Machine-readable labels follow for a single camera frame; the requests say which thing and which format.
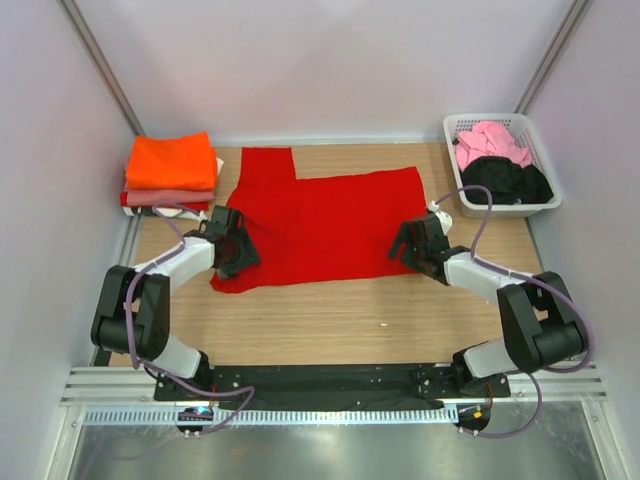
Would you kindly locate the aluminium rail frame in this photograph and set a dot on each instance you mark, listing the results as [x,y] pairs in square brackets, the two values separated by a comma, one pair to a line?
[99,384]

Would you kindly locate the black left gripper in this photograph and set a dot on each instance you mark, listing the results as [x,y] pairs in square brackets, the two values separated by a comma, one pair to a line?
[248,255]

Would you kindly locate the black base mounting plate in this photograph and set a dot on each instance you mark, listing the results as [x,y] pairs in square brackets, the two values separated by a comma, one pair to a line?
[431,381]

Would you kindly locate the white plastic laundry basket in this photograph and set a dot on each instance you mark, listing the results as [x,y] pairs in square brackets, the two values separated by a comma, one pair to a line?
[525,135]

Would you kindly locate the black t shirt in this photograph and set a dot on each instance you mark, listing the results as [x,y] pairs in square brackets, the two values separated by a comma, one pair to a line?
[508,182]

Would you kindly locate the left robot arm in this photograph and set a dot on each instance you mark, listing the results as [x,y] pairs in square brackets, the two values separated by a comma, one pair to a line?
[133,311]

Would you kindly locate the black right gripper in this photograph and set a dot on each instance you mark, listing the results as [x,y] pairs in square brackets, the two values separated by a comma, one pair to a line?
[403,235]

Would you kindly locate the slotted white cable duct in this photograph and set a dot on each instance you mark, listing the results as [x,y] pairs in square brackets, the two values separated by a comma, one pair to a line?
[199,416]

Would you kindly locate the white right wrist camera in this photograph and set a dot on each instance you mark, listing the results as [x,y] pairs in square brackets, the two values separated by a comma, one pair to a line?
[445,220]

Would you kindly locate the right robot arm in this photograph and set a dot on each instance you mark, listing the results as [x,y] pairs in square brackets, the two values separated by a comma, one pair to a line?
[539,322]

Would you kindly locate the folded red white t shirt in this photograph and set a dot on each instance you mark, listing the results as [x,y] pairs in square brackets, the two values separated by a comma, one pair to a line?
[172,209]

